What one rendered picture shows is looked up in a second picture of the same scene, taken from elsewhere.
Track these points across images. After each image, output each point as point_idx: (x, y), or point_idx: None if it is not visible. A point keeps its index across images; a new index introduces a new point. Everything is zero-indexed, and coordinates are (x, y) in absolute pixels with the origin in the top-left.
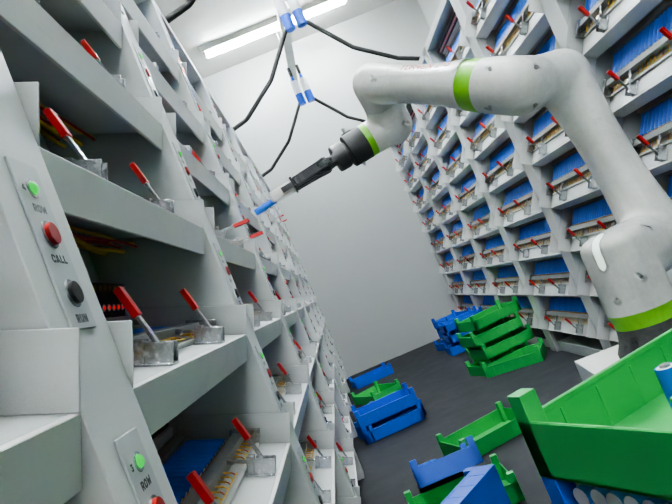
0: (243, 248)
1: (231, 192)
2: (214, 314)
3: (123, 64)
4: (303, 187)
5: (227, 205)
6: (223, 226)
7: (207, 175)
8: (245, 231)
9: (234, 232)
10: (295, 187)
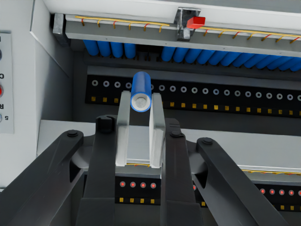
0: (233, 7)
1: (4, 153)
2: None
3: None
4: (57, 143)
5: (53, 120)
6: (49, 80)
7: (272, 156)
8: (35, 53)
9: (44, 60)
10: (178, 132)
